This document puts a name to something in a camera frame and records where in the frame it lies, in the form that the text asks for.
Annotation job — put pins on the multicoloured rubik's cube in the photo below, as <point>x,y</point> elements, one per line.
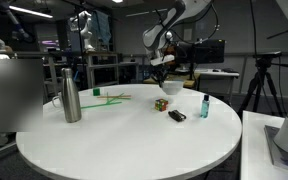
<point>161,105</point>

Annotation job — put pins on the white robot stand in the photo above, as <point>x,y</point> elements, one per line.
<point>254,150</point>

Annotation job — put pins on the stainless steel water bottle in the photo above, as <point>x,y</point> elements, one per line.
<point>71,100</point>

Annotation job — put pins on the ceiling light strip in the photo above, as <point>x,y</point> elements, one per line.
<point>27,11</point>

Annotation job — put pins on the wide black monitor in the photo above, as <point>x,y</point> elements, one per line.
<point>207,51</point>

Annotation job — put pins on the long green stick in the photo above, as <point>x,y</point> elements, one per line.
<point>100,105</point>

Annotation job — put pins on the black multitool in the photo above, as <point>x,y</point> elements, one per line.
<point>177,116</point>

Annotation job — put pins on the white desk under monitor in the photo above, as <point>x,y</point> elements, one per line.
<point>217,74</point>

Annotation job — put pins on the grey robot mounting plate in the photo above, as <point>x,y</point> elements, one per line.
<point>277,150</point>

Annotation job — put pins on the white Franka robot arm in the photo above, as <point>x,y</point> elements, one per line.
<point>157,33</point>

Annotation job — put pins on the black tripod with camera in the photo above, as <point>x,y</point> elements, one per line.
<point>260,80</point>

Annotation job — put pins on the blue hanging cloth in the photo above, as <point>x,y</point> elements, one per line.
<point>101,26</point>

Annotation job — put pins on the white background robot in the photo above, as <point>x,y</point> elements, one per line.
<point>85,30</point>

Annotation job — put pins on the thin wooden stick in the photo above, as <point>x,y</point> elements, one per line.
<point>104,97</point>

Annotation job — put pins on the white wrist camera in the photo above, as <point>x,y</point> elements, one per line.
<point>162,60</point>

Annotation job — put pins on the small green cube block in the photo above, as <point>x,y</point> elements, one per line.
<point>96,92</point>

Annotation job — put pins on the dark background robot arm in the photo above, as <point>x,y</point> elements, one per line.
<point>15,25</point>

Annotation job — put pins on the white mug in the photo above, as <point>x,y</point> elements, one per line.
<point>58,100</point>

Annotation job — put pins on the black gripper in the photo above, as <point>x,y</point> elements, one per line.
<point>161,70</point>

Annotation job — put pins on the grey metal frame table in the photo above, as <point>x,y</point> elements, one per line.
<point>100,66</point>

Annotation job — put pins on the teal sanitizer bottle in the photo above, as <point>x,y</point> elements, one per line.
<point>205,108</point>

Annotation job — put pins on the white bowl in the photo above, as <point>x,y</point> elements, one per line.
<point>172,88</point>

